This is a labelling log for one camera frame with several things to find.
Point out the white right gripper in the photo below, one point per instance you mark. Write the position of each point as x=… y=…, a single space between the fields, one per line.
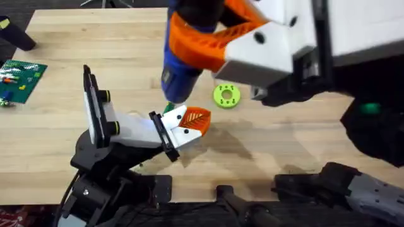
x=366 y=22

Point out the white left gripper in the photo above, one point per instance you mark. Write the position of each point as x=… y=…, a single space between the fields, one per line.
x=135 y=130

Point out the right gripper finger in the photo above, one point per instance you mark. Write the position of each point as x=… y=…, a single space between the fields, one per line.
x=252 y=53

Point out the blue electric screwdriver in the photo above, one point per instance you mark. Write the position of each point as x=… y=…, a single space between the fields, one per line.
x=176 y=82

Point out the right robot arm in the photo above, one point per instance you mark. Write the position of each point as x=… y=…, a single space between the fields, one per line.
x=378 y=142

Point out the right wrist black upright plate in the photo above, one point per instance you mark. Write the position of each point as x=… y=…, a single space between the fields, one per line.
x=322 y=38

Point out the wrist black upright plate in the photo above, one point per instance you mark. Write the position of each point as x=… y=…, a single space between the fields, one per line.
x=93 y=107
x=322 y=38

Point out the green disc with holes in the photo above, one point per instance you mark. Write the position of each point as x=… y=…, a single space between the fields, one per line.
x=221 y=102

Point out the left wrist black upright plate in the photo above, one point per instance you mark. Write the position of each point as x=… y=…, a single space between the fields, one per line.
x=93 y=107

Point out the chair base legs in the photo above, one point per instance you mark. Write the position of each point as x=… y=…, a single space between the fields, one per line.
x=105 y=3

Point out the green board with toy blocks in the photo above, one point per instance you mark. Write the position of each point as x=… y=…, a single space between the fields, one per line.
x=19 y=82

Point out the black object with yellow tag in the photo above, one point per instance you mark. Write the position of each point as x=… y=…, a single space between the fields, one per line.
x=17 y=38

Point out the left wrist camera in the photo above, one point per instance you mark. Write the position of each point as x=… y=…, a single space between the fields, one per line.
x=109 y=112

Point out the black rail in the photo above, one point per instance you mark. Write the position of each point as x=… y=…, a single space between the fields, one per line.
x=195 y=216

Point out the black stand post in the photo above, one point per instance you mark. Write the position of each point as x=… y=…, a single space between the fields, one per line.
x=240 y=205

